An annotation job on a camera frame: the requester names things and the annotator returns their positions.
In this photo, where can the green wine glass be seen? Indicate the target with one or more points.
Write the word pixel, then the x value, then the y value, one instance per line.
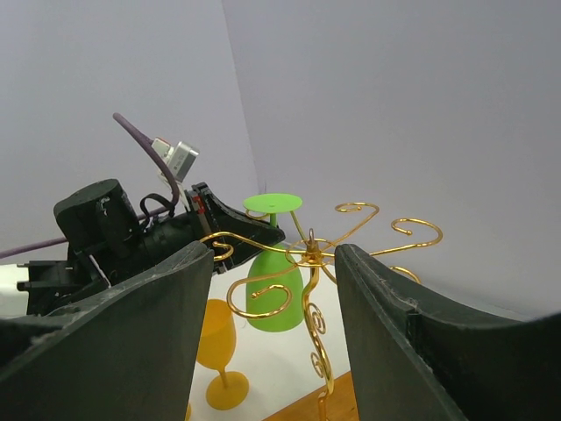
pixel 267 295

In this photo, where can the orange wine glass rear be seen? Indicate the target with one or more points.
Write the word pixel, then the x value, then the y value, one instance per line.
pixel 217 345

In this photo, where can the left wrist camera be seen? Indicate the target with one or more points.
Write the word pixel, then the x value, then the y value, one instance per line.
pixel 179 158

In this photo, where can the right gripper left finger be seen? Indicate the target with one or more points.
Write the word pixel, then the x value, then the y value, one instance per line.
pixel 126 353

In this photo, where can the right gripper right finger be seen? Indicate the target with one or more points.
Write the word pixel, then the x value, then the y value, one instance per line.
pixel 417 355

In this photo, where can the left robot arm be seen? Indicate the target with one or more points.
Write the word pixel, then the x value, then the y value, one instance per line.
pixel 108 244

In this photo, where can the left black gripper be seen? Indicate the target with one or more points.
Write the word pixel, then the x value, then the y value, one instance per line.
pixel 206 214

